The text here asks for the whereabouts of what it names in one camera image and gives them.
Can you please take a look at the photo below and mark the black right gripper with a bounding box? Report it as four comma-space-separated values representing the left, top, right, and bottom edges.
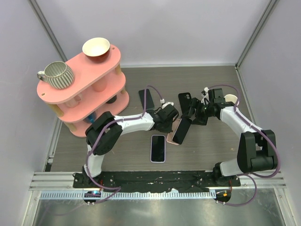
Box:
182, 97, 214, 126

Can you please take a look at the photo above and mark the silver-edged black phone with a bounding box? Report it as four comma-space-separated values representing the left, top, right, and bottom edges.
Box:
172, 118, 192, 145

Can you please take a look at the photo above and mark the pink phone case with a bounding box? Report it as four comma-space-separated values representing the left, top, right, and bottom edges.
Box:
166, 119, 181, 145

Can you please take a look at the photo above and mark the lilac phone case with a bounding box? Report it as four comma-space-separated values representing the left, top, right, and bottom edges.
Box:
150, 134, 167, 163

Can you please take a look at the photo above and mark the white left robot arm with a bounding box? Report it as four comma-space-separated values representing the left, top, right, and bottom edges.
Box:
82, 104, 179, 188

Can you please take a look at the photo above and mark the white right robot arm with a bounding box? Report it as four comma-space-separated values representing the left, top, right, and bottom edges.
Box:
178, 88, 280, 186

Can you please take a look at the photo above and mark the teal-edged black phone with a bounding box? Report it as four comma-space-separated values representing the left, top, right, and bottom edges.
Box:
138, 89, 155, 110

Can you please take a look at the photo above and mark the yellow mug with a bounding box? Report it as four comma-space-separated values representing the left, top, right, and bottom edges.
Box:
224, 94, 238, 104

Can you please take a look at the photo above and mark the dark green cup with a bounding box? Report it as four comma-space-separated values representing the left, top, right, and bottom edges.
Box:
106, 95, 117, 104

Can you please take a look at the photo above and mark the blue mug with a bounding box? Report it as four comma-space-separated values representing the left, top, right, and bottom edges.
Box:
84, 112, 97, 124

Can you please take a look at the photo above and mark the pink cup on shelf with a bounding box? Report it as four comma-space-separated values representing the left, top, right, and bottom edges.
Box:
92, 79, 107, 92

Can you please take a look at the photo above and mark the pink three-tier shelf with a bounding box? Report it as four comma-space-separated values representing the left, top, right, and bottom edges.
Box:
37, 45, 129, 137

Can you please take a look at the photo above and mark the clear glass cup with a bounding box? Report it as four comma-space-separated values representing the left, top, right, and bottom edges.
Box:
64, 93, 83, 108

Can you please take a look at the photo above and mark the red bowl white inside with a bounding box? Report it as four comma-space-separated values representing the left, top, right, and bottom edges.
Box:
82, 37, 111, 63

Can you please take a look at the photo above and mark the grey striped mug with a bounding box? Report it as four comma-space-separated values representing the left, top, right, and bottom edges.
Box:
37, 61, 74, 89

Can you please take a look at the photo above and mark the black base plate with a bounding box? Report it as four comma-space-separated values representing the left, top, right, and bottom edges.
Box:
73, 170, 241, 193

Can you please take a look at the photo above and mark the white slotted cable duct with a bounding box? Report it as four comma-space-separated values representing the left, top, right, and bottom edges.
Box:
40, 190, 216, 200

